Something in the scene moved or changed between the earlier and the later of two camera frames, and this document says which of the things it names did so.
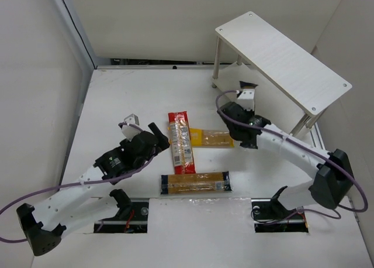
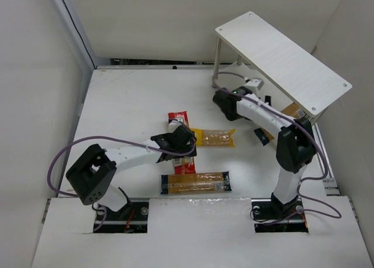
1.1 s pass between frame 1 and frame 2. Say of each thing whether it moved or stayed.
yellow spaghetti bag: stayed
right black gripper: moved
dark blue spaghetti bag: moved
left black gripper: moved
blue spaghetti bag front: stayed
